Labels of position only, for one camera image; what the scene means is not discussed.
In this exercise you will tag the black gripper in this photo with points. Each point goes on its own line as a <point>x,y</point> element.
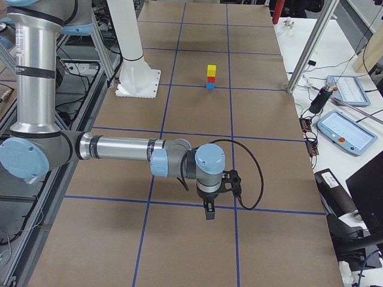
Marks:
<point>208,196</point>

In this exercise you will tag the blue cube block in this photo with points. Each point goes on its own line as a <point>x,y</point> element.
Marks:
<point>210,86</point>

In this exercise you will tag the red cube block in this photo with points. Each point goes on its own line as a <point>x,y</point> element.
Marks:
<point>210,80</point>

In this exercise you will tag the yellow cube block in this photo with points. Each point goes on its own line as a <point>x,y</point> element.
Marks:
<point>211,70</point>

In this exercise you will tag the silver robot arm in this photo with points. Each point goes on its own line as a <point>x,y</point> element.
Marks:
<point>37,144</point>
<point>8,33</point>

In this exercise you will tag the orange circuit board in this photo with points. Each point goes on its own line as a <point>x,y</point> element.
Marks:
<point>310,137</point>

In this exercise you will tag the black box device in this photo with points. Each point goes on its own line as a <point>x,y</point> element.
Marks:
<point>336,197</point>

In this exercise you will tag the black water bottle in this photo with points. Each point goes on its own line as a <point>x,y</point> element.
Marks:
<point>322,97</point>

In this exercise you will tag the near teach pendant tablet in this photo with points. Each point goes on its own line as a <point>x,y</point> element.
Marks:
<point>346,133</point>

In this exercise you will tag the teach pendant tablet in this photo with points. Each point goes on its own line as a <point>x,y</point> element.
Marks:
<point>346,133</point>
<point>349,89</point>

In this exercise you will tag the black monitor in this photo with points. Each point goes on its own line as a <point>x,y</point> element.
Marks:
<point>365,187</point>

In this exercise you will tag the far teach pendant tablet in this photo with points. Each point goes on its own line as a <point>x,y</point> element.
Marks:
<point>349,89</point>

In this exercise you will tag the red cylinder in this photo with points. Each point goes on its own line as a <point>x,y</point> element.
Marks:
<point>279,5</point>

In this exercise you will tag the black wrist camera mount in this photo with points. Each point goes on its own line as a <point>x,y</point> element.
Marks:
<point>231,182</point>

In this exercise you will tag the white camera mast pedestal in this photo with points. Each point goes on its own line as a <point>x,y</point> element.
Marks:
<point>136,78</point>

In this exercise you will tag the aluminium frame post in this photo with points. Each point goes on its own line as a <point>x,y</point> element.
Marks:
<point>317,31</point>

